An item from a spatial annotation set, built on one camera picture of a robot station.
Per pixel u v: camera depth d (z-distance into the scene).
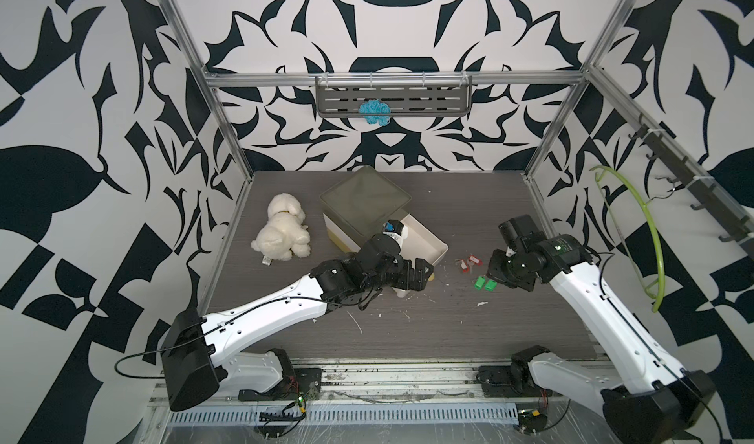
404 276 0.62
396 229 0.64
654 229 0.66
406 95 0.95
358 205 1.42
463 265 0.95
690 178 0.59
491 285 0.70
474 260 0.96
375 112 0.91
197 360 0.38
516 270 0.62
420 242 0.94
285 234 0.91
